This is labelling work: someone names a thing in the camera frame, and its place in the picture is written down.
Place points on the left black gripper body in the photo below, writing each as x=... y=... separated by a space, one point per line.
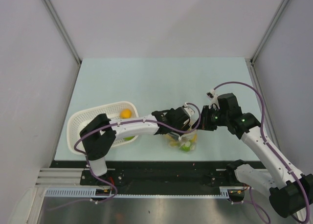
x=182 y=126

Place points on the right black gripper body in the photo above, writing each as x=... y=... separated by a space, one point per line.
x=212 y=118

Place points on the clear zip top bag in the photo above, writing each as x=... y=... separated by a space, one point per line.
x=188 y=139

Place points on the yellow fake bell pepper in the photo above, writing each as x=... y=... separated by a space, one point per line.
x=172 y=136

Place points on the orange fake fruit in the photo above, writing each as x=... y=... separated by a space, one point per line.
x=126 y=114

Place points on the green fake apple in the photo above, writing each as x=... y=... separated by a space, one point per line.
x=128 y=138

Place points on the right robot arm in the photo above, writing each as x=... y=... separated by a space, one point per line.
x=287 y=188

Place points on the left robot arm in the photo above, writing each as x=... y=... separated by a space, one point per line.
x=100 y=134

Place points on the yellow fake banana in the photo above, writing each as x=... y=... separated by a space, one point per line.
x=173 y=143

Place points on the green fake lime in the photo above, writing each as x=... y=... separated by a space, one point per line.
x=186 y=148

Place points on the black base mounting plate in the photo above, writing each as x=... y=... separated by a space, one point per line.
x=165 y=178

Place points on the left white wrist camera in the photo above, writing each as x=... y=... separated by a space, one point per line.
x=188 y=110

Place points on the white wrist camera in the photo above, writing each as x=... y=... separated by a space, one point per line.
x=213 y=99
x=188 y=110

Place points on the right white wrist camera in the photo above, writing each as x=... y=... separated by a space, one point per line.
x=213 y=99

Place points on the right aluminium frame post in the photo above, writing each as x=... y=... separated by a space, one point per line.
x=269 y=30

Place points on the aluminium frame post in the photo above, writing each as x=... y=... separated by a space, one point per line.
x=269 y=30
x=62 y=30

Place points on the left aluminium frame post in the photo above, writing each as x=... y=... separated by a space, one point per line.
x=62 y=30

